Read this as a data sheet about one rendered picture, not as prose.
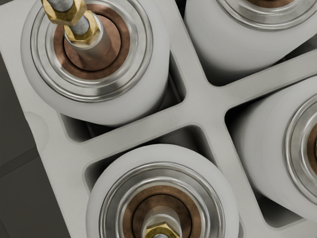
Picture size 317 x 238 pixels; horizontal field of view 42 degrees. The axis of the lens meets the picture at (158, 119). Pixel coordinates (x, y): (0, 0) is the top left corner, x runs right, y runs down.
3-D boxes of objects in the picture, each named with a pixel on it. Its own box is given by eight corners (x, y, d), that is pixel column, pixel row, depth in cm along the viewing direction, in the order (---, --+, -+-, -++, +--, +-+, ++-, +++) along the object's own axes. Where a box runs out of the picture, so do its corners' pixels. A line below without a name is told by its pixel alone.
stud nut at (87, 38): (104, 39, 23) (101, 35, 22) (75, 51, 23) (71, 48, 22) (90, 6, 23) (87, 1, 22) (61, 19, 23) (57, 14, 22)
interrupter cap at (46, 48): (172, 74, 26) (172, 72, 25) (60, 123, 26) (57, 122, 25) (125, -35, 26) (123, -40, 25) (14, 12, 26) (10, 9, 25)
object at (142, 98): (182, 106, 43) (195, 82, 25) (97, 143, 43) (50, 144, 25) (145, 23, 44) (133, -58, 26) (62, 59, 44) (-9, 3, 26)
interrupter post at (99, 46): (118, 53, 26) (111, 40, 23) (82, 68, 26) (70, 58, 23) (103, 18, 26) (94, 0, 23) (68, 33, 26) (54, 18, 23)
